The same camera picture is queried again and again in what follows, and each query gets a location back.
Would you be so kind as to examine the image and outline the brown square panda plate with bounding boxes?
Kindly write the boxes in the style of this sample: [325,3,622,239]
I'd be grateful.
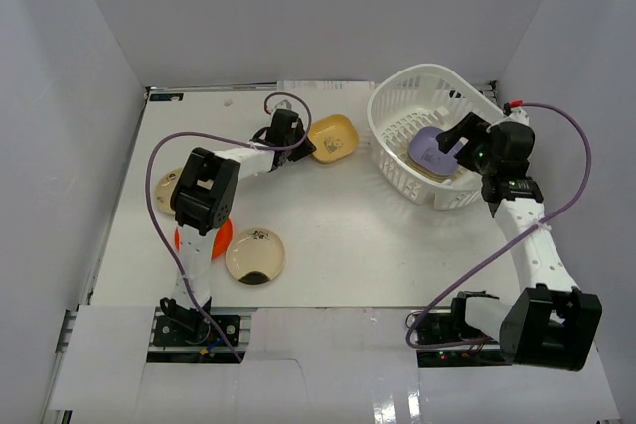
[406,161,457,183]

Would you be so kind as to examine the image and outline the white plastic basket bin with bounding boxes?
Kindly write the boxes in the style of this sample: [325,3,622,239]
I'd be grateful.
[367,64,502,211]

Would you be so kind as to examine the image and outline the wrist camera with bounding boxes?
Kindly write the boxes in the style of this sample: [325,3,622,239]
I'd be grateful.
[504,106,530,126]
[269,99,293,113]

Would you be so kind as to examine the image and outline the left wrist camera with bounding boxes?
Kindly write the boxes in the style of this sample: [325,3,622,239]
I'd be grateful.
[269,99,293,113]

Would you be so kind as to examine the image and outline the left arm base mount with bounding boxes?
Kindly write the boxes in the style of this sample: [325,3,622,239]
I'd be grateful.
[151,298,241,348]

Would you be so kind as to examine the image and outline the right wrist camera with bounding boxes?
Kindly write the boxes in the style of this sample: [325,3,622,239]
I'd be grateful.
[504,106,530,126]

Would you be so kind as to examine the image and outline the cream round plate black mound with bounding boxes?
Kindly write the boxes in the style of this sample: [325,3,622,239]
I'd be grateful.
[225,227,286,286]

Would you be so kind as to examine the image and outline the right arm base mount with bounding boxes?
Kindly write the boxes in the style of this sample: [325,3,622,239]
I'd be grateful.
[412,307,508,369]

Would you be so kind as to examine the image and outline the yellow square plate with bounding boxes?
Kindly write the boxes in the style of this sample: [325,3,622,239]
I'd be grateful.
[308,114,360,164]

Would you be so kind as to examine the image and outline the cream round flower plate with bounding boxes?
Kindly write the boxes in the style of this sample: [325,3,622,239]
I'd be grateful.
[153,168,183,216]

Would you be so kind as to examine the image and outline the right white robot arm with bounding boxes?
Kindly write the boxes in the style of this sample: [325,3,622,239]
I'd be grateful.
[437,113,602,371]

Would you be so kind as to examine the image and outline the purple square panda plate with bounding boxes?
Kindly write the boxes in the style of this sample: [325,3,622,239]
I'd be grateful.
[407,126,463,176]

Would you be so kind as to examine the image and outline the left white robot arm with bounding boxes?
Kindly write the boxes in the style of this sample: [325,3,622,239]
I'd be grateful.
[166,109,315,344]

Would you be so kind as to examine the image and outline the orange round plate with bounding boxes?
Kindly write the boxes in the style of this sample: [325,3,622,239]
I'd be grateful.
[174,218,234,260]

